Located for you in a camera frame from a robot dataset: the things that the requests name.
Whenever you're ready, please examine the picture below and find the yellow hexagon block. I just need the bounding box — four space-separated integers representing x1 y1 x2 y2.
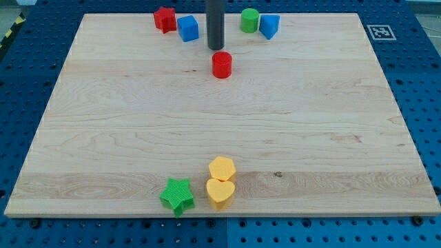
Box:
209 156 237 183

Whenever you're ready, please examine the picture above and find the blue cube block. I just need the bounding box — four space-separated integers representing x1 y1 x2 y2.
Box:
177 15 199 42

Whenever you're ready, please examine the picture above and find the light wooden board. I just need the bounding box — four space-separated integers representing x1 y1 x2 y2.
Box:
5 13 440 218

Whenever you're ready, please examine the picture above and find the blue triangular prism block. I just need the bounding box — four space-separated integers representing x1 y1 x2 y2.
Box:
259 14 280 40

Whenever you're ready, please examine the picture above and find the yellow heart block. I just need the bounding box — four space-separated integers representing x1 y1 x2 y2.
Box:
206 178 236 211

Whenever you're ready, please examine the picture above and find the red cylinder block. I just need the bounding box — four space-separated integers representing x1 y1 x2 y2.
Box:
212 51 232 79

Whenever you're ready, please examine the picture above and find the white fiducial marker tag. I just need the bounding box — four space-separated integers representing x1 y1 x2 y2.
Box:
367 24 396 41

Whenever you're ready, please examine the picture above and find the red star block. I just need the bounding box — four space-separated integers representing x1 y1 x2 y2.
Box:
153 6 176 34

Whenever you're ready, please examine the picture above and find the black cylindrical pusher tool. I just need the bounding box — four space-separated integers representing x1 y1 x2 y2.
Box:
205 0 225 50

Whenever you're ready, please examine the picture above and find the green star block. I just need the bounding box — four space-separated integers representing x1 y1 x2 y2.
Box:
159 178 195 218

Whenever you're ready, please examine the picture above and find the green cylinder block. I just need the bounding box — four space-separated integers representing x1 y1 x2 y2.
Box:
240 8 259 33

